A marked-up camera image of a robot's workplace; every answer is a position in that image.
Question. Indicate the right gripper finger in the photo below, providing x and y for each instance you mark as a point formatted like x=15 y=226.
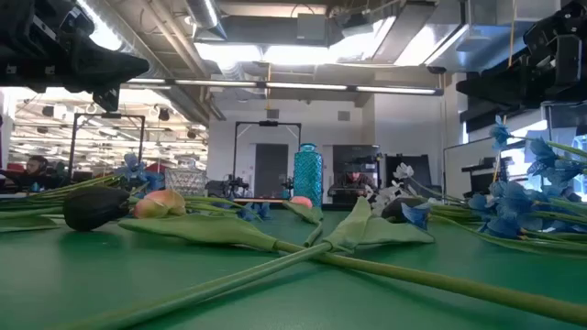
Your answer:
x=513 y=84

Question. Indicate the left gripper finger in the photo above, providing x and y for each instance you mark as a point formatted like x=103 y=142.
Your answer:
x=105 y=66
x=107 y=98

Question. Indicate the blue artificial flower spray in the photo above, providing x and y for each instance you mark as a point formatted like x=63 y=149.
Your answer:
x=132 y=166
x=509 y=201

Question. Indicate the dark artificial tulip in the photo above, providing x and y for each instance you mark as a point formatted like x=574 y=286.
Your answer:
x=94 y=208
x=357 y=229

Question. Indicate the teal textured glass vase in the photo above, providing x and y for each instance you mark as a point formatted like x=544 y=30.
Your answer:
x=307 y=174

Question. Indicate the pink artificial tulip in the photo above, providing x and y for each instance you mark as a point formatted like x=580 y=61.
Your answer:
x=206 y=229
x=302 y=201

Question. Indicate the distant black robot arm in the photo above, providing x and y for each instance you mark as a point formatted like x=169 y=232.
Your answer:
x=288 y=185
x=227 y=187

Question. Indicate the clear textured glass vase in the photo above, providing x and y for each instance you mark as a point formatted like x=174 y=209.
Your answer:
x=185 y=181

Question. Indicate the whiteboard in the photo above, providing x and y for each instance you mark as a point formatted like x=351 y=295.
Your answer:
x=468 y=169

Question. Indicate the black equipment cart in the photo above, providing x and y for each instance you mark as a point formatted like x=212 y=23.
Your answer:
x=479 y=176

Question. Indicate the person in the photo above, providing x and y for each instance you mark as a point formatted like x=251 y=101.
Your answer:
x=353 y=181
x=34 y=167

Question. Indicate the black standing panel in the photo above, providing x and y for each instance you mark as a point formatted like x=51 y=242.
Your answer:
x=419 y=165

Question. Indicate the black workstation with monitor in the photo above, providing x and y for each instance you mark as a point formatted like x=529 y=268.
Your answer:
x=355 y=153

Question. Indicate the grey door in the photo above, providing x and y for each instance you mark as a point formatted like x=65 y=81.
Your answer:
x=270 y=169

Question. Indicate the distant wooden table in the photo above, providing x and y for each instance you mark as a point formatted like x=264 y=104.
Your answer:
x=257 y=200

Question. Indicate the green table mat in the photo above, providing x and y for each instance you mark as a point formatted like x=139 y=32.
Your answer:
x=91 y=284

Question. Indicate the long ceiling light bar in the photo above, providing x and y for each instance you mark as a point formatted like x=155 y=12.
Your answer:
x=302 y=85

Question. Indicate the silver ribbed ventilation duct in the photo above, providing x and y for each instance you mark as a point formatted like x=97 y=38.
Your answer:
x=133 y=43

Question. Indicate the black gantry frame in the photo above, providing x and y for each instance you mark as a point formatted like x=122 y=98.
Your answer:
x=72 y=146
x=268 y=123

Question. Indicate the grey wall vent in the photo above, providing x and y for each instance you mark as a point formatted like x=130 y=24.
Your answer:
x=344 y=115
x=272 y=114

